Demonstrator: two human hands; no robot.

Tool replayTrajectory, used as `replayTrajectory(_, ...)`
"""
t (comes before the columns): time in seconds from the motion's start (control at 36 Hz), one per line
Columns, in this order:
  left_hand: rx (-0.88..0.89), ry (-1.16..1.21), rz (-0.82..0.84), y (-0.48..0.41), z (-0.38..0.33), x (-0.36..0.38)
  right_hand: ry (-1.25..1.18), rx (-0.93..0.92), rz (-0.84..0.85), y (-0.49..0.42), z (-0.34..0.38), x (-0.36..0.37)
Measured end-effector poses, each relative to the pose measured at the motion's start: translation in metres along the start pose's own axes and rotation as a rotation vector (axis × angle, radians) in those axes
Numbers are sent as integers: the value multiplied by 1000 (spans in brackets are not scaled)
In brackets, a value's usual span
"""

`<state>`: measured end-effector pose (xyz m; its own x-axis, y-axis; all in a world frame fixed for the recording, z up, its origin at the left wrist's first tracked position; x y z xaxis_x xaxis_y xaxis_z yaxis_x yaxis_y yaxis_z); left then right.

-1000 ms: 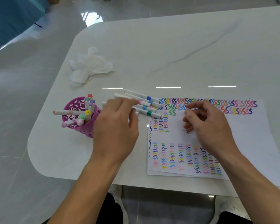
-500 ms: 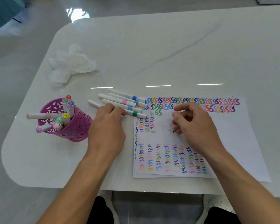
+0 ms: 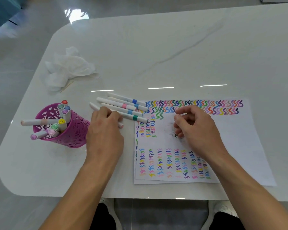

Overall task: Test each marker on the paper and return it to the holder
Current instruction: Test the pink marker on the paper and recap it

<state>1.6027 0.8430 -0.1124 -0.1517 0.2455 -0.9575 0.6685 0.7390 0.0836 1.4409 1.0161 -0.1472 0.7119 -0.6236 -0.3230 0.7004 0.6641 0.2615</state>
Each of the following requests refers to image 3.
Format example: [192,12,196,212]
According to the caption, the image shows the peach banded white marker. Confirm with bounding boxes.
[21,118,60,126]

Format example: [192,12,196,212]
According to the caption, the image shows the bunch of white markers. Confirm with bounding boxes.
[97,92,149,124]

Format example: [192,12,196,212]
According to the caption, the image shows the yellow banded white marker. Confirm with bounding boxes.
[58,118,68,132]

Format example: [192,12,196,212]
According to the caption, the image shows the salmon banded white marker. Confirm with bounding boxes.
[89,102,124,129]

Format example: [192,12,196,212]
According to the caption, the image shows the person's right white shoe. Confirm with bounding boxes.
[207,200,238,218]

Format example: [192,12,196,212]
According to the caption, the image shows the blue curtain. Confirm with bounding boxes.
[0,0,28,34]

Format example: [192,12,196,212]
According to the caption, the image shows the black trousers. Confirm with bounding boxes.
[90,203,245,230]

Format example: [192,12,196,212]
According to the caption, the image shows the person's right hand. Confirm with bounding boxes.
[173,104,228,161]

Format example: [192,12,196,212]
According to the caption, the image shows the person's left hand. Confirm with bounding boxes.
[83,106,124,173]

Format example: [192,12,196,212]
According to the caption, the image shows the person's right forearm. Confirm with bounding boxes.
[203,148,288,230]

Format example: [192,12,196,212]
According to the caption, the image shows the pink perforated pen holder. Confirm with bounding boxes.
[33,103,91,149]

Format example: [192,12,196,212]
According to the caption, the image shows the person's left forearm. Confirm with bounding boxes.
[38,163,113,230]

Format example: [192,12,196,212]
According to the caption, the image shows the crumpled white tissue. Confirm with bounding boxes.
[44,46,98,92]

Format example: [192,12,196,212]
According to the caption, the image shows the lilac banded white marker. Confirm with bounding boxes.
[30,130,48,141]

